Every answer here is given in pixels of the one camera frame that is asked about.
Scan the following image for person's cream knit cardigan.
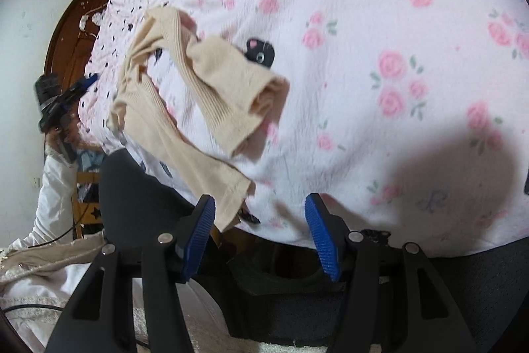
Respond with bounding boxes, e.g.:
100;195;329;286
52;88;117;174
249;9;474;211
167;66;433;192
0;231;109;296

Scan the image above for wooden chair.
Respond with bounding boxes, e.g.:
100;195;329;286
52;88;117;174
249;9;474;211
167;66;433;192
71;170;105;241

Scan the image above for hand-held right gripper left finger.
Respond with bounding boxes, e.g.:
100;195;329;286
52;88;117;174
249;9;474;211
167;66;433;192
45;195;216;353

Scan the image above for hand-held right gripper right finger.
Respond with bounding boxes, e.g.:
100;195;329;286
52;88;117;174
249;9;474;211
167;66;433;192
305;193;480;353

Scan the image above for thin black cable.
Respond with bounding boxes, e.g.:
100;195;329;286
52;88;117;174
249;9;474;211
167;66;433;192
0;212;83;314

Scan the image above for white charger cable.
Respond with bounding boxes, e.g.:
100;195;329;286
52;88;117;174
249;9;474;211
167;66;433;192
78;3;108;43

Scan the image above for dark wooden headboard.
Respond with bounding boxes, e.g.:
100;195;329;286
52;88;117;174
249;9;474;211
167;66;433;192
43;0;127;89

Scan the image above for beige knitted sweater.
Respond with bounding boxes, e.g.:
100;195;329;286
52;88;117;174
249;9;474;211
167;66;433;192
106;6;291;233

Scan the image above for person's left hand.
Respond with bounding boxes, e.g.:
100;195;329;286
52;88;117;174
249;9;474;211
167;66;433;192
46;120;80;155

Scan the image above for pink floral bed sheet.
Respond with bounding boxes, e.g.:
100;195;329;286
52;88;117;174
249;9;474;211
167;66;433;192
77;0;529;257

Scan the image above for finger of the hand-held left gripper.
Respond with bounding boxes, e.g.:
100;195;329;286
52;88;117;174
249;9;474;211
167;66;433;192
61;73;100;106

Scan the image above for person's black pants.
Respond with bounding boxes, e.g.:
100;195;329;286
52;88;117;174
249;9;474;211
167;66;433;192
98;150;529;353

